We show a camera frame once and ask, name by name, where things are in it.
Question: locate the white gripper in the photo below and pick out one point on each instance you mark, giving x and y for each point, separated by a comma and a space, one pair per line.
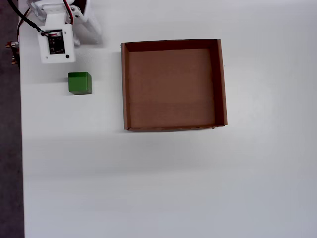
92, 27

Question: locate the green cube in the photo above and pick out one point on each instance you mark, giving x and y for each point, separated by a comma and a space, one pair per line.
79, 83

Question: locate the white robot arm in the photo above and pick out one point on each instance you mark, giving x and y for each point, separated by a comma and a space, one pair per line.
52, 8

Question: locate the brown cardboard box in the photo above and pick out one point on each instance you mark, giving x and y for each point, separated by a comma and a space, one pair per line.
171, 86

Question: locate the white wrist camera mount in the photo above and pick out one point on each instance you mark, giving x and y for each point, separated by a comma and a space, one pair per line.
56, 50

